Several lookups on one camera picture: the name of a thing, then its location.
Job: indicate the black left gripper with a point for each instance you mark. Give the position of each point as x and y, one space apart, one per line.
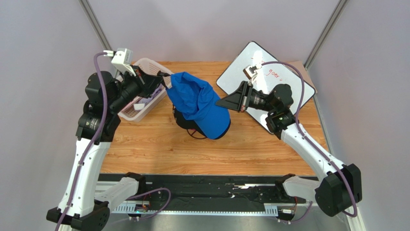
147 83

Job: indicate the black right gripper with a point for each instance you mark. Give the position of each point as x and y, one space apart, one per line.
243 97

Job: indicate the blue cap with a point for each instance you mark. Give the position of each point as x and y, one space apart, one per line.
191 94

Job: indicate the black NY baseball cap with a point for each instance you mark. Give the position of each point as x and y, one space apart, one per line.
213 122

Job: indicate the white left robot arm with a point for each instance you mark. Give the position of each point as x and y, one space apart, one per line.
81 208

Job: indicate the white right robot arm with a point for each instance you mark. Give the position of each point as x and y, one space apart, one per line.
338 186

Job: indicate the lavender cap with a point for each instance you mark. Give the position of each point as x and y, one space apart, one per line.
142 102

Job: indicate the white plastic basket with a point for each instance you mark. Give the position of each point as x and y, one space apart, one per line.
150 67

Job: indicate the white dry-erase board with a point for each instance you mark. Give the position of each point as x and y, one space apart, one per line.
267 77

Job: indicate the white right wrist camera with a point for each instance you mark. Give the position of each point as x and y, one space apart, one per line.
251 73

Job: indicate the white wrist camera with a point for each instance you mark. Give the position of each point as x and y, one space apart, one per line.
251 73
121 60

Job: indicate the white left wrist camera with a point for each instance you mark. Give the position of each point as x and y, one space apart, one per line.
121 60

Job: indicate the black wire hat stand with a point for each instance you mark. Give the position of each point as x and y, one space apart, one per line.
195 134

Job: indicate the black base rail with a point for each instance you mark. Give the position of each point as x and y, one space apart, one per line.
211 195

